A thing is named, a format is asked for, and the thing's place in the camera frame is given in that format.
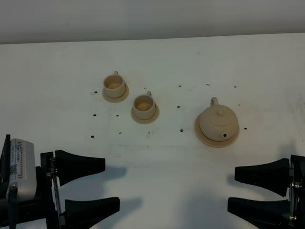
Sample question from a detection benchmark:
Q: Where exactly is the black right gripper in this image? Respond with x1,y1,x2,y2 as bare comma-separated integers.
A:
227,155,305,229

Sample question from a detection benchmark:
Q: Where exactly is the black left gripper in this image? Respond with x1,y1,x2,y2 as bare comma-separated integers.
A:
0,135,120,229

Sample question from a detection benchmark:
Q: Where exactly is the beige ceramic teapot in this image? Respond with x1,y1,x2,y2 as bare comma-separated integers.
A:
199,97,239,142

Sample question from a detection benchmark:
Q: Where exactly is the beige teapot saucer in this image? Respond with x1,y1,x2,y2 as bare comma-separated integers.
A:
194,116,240,148

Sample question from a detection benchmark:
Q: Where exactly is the beige near cup saucer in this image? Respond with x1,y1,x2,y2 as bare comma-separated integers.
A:
131,105,160,124

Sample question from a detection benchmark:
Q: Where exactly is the beige far left saucer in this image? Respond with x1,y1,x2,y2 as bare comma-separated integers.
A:
102,83,129,103

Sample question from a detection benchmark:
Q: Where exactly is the beige near teacup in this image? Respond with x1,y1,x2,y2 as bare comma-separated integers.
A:
132,91,156,120

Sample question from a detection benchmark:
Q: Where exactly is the beige teacup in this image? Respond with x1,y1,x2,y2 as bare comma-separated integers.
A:
103,71,126,99
132,91,156,120

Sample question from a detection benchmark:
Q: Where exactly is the beige far left teacup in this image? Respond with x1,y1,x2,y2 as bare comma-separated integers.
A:
103,71,126,99

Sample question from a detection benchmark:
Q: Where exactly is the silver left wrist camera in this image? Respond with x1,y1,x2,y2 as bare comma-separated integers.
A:
8,138,37,201

